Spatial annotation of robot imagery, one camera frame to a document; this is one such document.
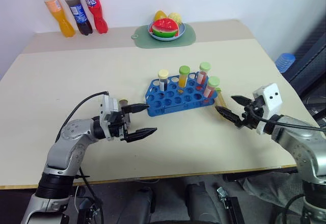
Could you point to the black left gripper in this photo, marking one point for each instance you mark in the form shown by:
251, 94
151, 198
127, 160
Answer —
117, 128

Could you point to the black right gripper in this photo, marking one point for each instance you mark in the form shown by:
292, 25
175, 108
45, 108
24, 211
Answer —
250, 118

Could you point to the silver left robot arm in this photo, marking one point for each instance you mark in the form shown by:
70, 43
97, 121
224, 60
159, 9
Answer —
63, 137

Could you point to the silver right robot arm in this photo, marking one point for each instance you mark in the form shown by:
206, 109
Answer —
300, 142

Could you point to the yellow liquid test tube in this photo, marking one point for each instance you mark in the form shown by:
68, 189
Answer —
220, 100

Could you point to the dark liquid test tube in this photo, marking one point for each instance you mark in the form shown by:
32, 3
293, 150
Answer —
123, 102

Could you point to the blue test tube rack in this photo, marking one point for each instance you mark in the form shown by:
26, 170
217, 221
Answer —
163, 104

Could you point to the green-capped red liquid tube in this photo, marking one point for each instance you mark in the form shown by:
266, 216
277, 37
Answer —
212, 86
203, 72

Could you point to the yellow-capped dark liquid tube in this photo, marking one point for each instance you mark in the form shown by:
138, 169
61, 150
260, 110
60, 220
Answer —
163, 77

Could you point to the green-capped orange liquid tube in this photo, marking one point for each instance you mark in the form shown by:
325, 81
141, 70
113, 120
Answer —
184, 75

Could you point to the blue ribbed water jug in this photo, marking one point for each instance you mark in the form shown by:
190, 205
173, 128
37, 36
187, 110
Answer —
285, 62

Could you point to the green silicone mat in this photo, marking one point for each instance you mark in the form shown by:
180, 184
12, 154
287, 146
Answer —
188, 38

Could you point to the dark grey rounded shape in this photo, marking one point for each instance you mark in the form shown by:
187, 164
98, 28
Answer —
137, 206
201, 203

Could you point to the black chair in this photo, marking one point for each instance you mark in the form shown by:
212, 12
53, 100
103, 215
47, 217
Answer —
312, 61

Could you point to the grey cloth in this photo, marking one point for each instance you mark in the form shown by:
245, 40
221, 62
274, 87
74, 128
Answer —
272, 191

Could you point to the bowl of toy fruit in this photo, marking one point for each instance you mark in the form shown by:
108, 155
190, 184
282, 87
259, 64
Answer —
182, 31

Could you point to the toy watermelon slice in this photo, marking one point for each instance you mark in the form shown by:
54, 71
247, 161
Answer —
165, 28

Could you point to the smooth yellow toy fruit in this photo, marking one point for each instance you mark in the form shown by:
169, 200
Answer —
160, 15

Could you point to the bumpy yellow toy fruit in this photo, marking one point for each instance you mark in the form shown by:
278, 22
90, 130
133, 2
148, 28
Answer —
176, 17

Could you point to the red soda bottle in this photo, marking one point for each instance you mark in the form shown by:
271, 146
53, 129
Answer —
95, 10

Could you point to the cola bottle blue label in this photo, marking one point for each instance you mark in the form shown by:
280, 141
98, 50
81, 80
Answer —
79, 14

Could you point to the orange soda bottle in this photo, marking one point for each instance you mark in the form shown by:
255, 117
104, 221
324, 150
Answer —
59, 15

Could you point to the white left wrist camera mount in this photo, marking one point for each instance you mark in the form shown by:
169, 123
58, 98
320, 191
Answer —
108, 107

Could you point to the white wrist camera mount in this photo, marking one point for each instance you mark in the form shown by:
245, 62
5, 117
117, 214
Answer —
271, 96
108, 107

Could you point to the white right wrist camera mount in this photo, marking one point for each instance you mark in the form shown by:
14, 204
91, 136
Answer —
271, 96

